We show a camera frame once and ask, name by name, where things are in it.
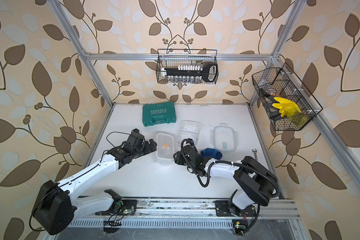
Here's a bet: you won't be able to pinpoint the aluminium front rail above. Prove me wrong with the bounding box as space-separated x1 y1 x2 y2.
51 197 301 220

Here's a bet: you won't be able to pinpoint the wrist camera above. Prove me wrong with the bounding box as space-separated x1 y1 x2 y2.
187 139 195 146
131 129 140 135

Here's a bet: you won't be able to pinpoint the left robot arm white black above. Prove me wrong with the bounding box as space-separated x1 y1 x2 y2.
30 129 157 235

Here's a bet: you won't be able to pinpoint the clear lunch box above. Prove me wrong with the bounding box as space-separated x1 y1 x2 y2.
157 133 175 166
178 120 202 145

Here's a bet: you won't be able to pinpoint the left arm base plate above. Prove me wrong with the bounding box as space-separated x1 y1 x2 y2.
101 200 137 216

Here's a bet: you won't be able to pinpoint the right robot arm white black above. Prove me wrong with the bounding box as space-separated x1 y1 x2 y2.
173 145 280 210

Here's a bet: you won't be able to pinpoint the black wire basket wall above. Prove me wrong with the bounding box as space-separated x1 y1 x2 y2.
252 63 323 131
156 48 219 85

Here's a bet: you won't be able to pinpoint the black socket set holder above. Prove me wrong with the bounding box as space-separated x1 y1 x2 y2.
159 62 219 83

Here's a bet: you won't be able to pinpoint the black wire basket right wall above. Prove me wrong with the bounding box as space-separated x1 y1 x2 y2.
252 63 323 131

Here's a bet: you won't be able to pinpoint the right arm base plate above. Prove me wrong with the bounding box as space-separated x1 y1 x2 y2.
214 200 257 218

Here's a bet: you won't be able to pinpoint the clear lunch box lid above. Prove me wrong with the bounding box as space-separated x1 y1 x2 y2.
212 125 237 153

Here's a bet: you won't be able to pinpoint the small steel wrench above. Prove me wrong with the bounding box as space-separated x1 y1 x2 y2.
252 149 258 161

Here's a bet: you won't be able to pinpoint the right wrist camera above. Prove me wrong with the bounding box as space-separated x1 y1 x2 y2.
187 139 195 146

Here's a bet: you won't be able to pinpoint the black wire basket back wall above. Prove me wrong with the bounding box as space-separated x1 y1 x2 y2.
156 48 219 85

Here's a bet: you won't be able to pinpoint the green plastic tool case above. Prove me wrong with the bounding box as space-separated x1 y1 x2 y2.
142 101 177 127

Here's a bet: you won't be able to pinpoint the black handled pliers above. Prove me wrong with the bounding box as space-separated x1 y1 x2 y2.
260 88 283 121

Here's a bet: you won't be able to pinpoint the yellow rubber glove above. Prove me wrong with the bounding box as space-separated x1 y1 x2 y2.
272 97 302 118

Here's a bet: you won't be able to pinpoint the blue cleaning cloth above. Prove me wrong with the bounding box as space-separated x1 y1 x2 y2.
201 148 223 160

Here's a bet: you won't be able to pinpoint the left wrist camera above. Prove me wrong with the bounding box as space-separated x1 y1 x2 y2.
131 129 140 135

